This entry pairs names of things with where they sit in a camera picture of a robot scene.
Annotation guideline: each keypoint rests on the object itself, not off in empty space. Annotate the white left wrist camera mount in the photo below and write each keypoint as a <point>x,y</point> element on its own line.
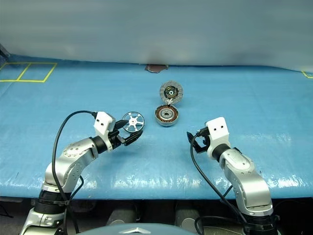
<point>102,122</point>

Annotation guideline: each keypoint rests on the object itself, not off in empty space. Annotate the copper wound stator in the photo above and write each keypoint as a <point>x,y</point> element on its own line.
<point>166,115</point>

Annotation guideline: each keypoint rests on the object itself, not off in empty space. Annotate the blue plastic table cover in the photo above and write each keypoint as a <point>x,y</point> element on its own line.
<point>244,98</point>

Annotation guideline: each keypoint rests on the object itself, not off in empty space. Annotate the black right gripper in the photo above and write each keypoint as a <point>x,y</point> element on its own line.
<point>201,140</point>

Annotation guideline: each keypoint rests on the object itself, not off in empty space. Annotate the silver spoked rotor cap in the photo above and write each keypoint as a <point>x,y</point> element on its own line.
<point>133,121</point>

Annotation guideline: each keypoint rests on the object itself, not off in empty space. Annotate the round grey motor end cap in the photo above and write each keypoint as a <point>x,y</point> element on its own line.
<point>171,92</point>

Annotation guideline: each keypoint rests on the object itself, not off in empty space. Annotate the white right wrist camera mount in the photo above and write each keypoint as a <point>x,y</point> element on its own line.
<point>217,129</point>

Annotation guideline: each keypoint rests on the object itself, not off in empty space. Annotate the grey robot torso with emblem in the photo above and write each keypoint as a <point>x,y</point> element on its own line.
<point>137,230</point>

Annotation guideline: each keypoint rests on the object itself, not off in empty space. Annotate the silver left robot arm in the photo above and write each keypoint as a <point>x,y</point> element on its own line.
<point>73,159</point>

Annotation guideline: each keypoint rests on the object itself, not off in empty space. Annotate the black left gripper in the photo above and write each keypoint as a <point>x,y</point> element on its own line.
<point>115,140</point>

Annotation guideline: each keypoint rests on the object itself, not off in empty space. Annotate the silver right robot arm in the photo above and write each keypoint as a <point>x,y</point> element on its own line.
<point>244,171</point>

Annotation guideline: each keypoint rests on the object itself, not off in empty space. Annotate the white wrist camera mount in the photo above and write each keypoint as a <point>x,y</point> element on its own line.
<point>217,129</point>
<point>102,122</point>

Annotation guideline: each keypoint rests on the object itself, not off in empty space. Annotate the dark grey fixture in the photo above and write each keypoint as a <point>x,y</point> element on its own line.
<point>3,52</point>

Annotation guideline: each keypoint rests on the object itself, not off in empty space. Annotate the grey rounded cylinder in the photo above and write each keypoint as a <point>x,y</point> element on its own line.
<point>187,215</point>
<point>121,216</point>

